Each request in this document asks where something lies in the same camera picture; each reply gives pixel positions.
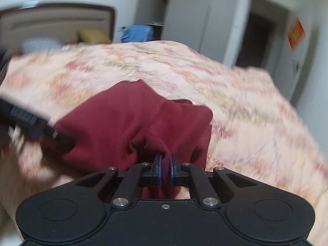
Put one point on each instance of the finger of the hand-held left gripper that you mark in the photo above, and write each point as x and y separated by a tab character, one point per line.
60	137

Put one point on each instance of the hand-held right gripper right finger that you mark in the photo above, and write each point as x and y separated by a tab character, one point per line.
173	169

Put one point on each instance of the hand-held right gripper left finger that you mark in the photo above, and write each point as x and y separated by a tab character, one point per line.
158	169

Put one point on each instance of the dark red garment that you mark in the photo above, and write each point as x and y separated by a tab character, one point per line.
115	123

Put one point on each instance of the black white striped pillow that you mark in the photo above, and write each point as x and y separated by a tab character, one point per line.
38	44

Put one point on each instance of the bed with floral peach cover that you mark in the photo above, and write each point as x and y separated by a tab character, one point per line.
230	94

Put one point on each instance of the beige padded headboard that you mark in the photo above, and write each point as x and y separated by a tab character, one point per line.
51	20

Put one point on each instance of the yellow pillow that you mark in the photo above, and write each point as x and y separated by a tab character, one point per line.
94	36

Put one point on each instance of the blue cloth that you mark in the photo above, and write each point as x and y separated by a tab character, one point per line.
138	33

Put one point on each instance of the white wardrobe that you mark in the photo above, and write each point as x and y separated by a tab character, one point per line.
189	18

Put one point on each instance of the dark open doorway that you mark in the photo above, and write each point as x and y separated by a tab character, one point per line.
256	38

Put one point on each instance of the red wall poster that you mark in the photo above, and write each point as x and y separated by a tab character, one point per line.
297	33

